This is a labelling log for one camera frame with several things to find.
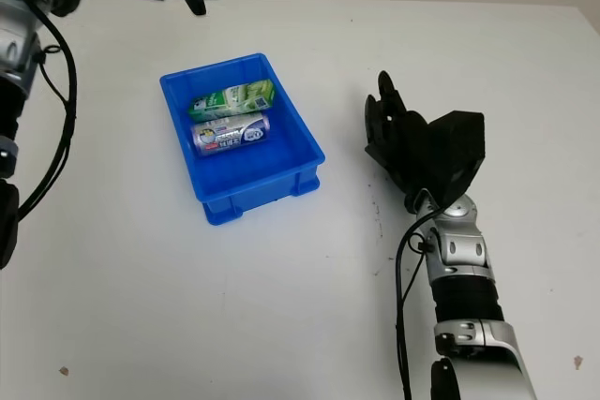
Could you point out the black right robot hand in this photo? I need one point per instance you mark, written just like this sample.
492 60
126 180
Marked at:
403 147

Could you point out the green carton box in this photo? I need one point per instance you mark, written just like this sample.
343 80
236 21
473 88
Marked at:
229 100

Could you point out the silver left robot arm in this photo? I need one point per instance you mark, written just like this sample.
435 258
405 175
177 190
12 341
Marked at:
14 44

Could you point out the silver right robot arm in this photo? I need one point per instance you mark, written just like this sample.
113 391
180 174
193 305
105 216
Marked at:
464 250

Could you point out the blue plastic tray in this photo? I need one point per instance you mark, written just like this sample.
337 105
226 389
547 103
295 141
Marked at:
253 170

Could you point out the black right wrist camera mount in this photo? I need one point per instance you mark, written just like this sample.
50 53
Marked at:
459 152

